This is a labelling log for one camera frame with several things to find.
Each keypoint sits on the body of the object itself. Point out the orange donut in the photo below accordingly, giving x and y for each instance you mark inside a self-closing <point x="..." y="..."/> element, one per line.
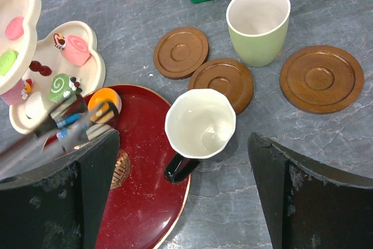
<point x="99" y="104"/>

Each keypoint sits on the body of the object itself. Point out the red round tray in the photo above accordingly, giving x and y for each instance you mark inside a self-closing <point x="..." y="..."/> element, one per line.
<point x="142" y="207"/>

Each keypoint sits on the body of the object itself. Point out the brown wooden coaster left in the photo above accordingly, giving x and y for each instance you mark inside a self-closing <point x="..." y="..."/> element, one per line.
<point x="180" y="52"/>

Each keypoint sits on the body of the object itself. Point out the black and white mug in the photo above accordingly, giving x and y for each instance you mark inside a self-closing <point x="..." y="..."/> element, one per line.
<point x="198" y="125"/>

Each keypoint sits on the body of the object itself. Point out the brown wooden coaster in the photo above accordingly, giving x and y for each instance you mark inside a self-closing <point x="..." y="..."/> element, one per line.
<point x="229" y="77"/>
<point x="180" y="52"/>
<point x="321" y="79"/>

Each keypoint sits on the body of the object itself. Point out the blue donut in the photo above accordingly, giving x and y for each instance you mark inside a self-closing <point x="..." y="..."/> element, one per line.
<point x="76" y="131"/>

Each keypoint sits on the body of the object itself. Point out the metal tongs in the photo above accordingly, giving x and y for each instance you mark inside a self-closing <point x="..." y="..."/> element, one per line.
<point x="41" y="145"/>

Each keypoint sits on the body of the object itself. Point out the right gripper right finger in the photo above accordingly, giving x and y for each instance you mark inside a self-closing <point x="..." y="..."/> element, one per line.
<point x="308" y="204"/>

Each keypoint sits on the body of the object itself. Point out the brown wooden coaster right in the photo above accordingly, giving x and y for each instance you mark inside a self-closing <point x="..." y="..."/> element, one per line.
<point x="321" y="79"/>

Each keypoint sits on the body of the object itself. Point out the pink cookie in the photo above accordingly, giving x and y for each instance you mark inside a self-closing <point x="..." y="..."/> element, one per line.
<point x="14" y="29"/>

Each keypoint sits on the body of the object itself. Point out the light green mug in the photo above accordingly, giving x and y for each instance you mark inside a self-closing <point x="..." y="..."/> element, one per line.
<point x="258" y="29"/>

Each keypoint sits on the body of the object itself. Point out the cream three-tier dessert stand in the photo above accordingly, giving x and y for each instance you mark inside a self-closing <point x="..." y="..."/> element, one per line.
<point x="40" y="61"/>

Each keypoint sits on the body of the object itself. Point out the brown wooden coaster middle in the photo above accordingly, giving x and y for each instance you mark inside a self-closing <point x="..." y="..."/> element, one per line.
<point x="229" y="77"/>

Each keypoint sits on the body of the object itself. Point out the green swirl roll cake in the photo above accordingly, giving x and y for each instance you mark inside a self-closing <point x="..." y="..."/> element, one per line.
<point x="63" y="86"/>

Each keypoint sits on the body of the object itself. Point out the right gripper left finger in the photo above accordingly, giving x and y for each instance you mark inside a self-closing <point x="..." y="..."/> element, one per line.
<point x="60" y="204"/>

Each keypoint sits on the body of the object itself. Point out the green cookie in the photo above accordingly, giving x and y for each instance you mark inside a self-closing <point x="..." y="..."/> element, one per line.
<point x="7" y="59"/>

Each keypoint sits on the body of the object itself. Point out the pink swirl roll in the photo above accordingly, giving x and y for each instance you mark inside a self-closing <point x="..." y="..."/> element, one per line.
<point x="72" y="47"/>
<point x="19" y="93"/>

